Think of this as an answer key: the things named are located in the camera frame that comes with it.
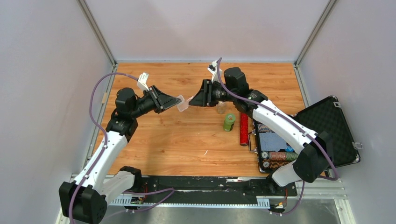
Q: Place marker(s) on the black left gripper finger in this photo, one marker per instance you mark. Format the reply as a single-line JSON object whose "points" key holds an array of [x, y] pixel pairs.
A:
{"points": [[169, 103], [161, 95]]}

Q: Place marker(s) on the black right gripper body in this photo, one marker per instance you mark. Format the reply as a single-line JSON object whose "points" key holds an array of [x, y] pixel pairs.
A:
{"points": [[217, 91]]}

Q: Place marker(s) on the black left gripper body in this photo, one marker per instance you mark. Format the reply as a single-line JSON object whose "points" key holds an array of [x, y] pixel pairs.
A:
{"points": [[152, 101]]}

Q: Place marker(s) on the green pill bottle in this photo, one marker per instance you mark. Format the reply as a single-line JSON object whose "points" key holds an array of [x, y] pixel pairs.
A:
{"points": [[229, 122]]}

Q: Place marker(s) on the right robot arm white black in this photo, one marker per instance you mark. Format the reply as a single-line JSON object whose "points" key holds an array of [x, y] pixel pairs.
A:
{"points": [[314, 149]]}

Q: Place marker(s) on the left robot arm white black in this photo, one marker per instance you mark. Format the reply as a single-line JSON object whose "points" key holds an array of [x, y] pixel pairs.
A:
{"points": [[87, 197]]}

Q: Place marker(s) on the red glitter tube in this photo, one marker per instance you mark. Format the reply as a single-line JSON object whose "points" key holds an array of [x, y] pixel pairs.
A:
{"points": [[243, 129]]}

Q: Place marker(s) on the blue playing card deck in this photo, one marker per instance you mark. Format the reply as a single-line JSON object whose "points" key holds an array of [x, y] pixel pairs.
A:
{"points": [[271, 142]]}

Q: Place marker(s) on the orange black chip row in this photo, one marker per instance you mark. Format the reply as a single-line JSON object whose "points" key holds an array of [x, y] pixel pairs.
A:
{"points": [[272, 160]]}

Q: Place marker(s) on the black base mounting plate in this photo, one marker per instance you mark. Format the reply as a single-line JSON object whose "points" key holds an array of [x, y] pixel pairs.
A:
{"points": [[207, 190]]}

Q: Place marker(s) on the black poker chip case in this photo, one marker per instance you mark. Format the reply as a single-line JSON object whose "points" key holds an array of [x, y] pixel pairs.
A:
{"points": [[327, 116]]}

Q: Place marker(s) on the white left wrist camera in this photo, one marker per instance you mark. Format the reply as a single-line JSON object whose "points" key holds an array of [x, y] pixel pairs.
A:
{"points": [[142, 81]]}

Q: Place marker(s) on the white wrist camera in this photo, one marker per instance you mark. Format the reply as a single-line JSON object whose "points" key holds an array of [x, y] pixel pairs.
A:
{"points": [[142, 81], [215, 71]]}

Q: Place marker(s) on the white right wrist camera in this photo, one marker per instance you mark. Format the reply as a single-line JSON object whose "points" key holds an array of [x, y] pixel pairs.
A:
{"points": [[215, 71]]}

